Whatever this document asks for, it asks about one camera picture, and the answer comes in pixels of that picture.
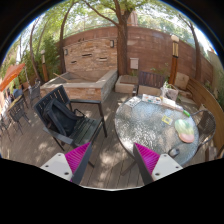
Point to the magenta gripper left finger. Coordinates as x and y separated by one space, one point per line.
70 166

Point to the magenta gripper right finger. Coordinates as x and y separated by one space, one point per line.
153 166

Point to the dark computer mouse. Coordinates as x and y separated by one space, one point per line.
174 152

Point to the round glass patio table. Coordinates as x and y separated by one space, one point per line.
143 124

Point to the yellow square card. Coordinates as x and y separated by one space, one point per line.
167 120

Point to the black backpack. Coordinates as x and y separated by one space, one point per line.
59 118

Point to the green marker pen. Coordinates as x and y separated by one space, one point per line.
186 113

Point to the white long box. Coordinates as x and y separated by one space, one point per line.
171 104

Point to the grey paper sheet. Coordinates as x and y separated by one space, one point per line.
133 102

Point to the colourful open booklet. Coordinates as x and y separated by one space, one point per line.
151 99

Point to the black chair at left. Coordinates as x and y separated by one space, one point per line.
17 112

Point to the clear plastic bag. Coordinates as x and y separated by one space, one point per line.
169 91

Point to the dark wooden chair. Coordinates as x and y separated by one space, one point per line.
148 83

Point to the black background patio chair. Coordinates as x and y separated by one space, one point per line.
34 92

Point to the curved wooden bench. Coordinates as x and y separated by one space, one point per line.
203 97

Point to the orange patio umbrella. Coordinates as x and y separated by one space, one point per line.
12 72

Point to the large tree trunk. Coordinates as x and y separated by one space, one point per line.
122 10

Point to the small left lamp post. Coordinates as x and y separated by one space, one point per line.
44 65

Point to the wooden lamp post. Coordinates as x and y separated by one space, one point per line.
175 55

